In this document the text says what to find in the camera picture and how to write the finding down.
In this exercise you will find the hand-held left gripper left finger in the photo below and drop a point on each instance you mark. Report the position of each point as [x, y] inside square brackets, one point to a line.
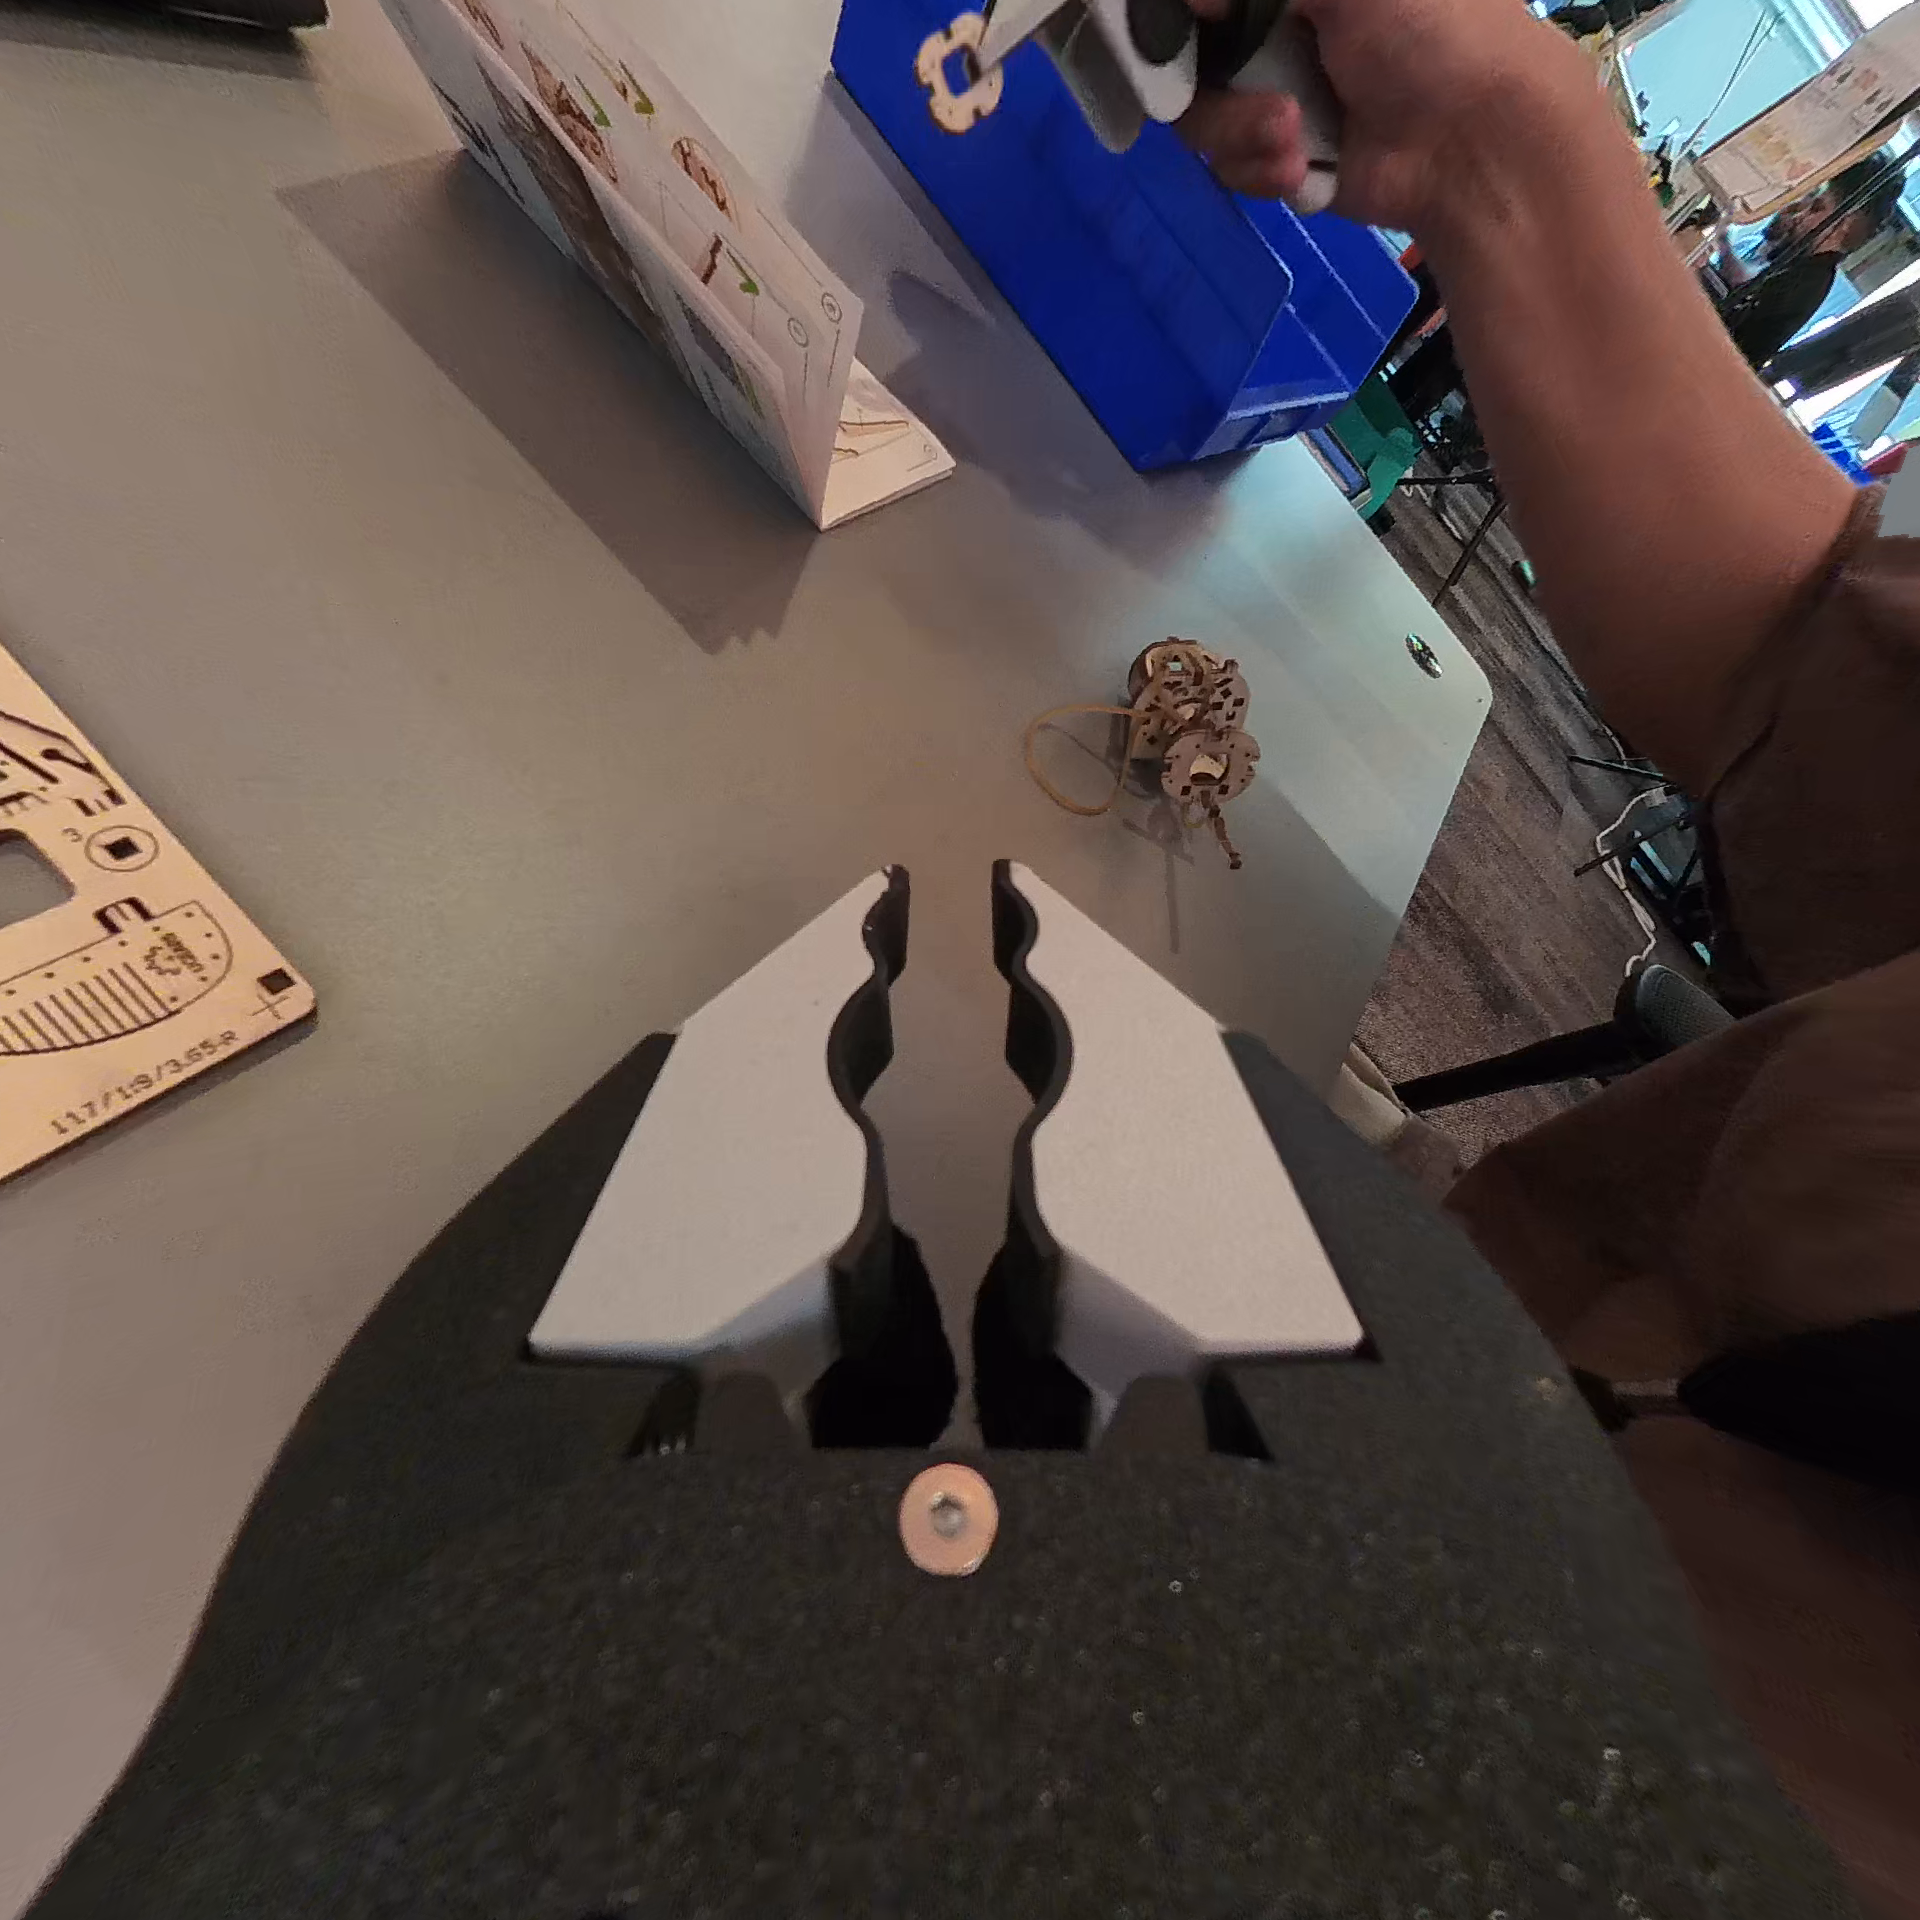
[720, 1184]

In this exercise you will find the wooden model assembly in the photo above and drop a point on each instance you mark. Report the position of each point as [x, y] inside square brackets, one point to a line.
[1191, 721]

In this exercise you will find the small wooden gear part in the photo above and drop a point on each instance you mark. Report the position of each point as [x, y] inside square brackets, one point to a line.
[948, 116]

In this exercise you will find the tan rubber band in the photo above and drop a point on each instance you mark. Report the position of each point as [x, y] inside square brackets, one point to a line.
[1050, 788]

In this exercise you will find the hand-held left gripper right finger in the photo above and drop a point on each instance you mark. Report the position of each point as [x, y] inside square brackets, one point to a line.
[1184, 1202]

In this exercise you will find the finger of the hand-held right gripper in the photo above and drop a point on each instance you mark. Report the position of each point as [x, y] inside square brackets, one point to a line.
[1034, 24]

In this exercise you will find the green plastic bin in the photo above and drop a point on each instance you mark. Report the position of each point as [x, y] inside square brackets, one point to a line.
[1371, 445]

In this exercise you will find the laser-cut wooden part sheet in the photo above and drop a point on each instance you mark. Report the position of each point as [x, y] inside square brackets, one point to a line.
[103, 962]

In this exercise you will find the model instruction booklet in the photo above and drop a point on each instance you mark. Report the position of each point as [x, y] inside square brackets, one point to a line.
[674, 255]

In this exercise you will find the blue plastic bin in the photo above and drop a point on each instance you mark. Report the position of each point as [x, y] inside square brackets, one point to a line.
[1094, 255]

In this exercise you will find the person's right hand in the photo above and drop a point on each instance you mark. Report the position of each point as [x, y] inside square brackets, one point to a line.
[1423, 104]

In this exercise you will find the person's right forearm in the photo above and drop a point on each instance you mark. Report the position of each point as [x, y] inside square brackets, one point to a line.
[1621, 451]

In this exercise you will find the white wall poster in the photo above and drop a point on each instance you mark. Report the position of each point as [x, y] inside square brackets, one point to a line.
[1814, 122]

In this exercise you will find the dark flat object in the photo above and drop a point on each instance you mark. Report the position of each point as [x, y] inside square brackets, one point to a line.
[148, 9]

